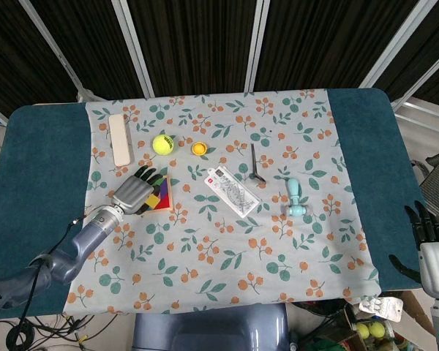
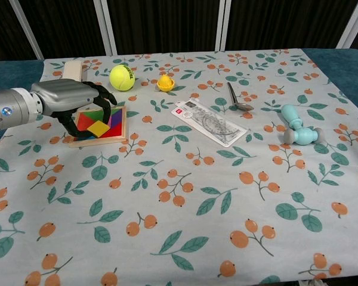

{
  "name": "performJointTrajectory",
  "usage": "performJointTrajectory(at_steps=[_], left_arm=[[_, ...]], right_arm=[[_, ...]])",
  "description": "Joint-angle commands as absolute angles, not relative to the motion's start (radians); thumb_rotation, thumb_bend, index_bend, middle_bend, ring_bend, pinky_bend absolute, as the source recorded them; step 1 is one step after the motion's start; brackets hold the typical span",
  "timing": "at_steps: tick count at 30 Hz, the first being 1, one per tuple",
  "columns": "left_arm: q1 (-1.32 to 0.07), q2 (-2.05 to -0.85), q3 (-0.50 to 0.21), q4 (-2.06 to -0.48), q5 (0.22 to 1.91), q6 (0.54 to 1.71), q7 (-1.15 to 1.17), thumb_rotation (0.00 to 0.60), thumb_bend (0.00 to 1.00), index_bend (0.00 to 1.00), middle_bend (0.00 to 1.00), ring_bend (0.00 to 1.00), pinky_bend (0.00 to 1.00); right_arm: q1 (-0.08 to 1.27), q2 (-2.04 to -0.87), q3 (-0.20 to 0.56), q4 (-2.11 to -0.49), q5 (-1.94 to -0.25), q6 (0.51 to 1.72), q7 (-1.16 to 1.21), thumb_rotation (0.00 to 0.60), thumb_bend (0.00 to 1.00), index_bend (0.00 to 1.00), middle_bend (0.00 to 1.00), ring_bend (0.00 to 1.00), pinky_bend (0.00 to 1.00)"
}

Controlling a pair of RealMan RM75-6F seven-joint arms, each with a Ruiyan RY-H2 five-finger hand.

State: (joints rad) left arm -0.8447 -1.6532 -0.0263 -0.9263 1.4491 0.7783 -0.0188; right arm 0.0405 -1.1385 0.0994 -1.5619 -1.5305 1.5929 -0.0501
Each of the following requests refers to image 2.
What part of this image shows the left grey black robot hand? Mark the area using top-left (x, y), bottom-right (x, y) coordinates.
top-left (30, 79), bottom-right (118, 141)

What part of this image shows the yellow square wooden block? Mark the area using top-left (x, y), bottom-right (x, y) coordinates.
top-left (87, 120), bottom-right (110, 138)

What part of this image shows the colourful wooden tangram puzzle tray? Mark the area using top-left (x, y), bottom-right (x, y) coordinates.
top-left (67, 105), bottom-right (128, 148)

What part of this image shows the red wooden block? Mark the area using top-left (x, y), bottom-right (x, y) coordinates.
top-left (76, 112), bottom-right (100, 132)

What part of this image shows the purple wooden block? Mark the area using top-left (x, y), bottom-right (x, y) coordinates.
top-left (110, 107), bottom-right (124, 128)

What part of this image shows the plain wooden block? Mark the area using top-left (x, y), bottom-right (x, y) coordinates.
top-left (61, 60), bottom-right (88, 82)

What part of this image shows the yellow tennis ball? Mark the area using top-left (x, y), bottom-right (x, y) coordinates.
top-left (109, 64), bottom-right (136, 91)

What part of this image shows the ruler set in clear package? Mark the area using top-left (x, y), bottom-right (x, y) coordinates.
top-left (171, 99), bottom-right (248, 148)

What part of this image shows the floral patterned tablecloth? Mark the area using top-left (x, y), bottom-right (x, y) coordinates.
top-left (0, 48), bottom-right (358, 286)

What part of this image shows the metal spoon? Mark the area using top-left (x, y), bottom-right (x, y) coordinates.
top-left (227, 82), bottom-right (255, 112)

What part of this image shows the light blue toy hammer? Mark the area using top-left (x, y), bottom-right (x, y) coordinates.
top-left (280, 104), bottom-right (325, 146)

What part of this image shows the white partition frame post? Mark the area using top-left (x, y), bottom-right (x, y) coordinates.
top-left (214, 0), bottom-right (234, 52)
top-left (8, 0), bottom-right (45, 60)
top-left (92, 0), bottom-right (118, 56)
top-left (336, 0), bottom-right (358, 49)

